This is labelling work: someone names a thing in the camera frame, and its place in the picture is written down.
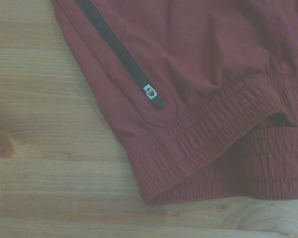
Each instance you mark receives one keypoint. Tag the rust red athletic shorts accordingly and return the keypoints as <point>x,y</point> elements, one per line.
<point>203,74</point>

